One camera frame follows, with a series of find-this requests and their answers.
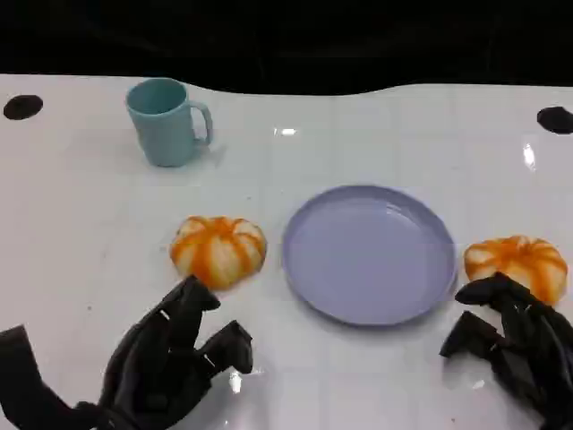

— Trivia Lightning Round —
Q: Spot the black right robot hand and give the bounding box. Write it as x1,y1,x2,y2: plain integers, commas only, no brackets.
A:
439,271,573,430

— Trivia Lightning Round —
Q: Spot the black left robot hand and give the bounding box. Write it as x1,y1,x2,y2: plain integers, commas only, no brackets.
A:
73,273,254,430

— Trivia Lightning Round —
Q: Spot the orange and white bread roll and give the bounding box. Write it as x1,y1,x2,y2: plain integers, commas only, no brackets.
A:
170,215,269,290
463,235,569,306

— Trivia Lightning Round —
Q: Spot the lilac plate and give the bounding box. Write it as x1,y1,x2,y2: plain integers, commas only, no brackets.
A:
281,185,458,327

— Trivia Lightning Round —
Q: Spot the pale green mug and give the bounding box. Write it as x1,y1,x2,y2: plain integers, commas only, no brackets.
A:
124,77,214,168

